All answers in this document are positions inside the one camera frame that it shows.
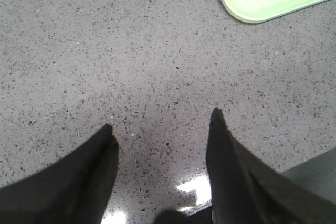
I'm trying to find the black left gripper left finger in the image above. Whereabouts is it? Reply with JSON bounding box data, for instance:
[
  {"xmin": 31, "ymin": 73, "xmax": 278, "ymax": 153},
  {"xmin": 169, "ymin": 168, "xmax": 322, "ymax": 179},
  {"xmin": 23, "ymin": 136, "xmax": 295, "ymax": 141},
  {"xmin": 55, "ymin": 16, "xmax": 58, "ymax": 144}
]
[{"xmin": 1, "ymin": 124, "xmax": 119, "ymax": 223}]

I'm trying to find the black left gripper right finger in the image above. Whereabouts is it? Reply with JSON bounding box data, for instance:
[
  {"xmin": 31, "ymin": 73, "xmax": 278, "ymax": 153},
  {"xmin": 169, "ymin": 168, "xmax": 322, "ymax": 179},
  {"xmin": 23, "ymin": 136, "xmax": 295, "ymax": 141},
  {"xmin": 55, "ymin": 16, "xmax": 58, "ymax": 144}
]
[{"xmin": 206, "ymin": 108, "xmax": 335, "ymax": 223}]

